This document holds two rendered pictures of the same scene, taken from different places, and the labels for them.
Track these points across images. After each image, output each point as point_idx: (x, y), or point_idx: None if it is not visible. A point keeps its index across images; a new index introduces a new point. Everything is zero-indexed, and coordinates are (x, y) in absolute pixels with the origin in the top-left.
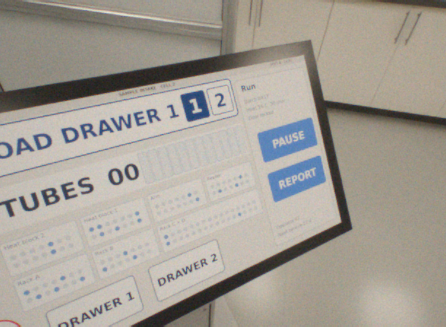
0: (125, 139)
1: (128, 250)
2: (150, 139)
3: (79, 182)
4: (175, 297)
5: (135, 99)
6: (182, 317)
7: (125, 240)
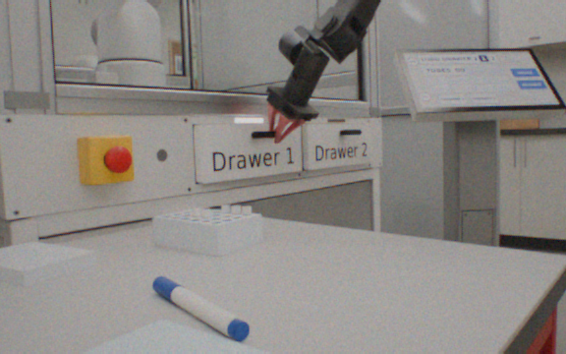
0: (460, 62)
1: (462, 88)
2: (468, 63)
3: (446, 69)
4: (480, 104)
5: (463, 54)
6: (474, 208)
7: (461, 85)
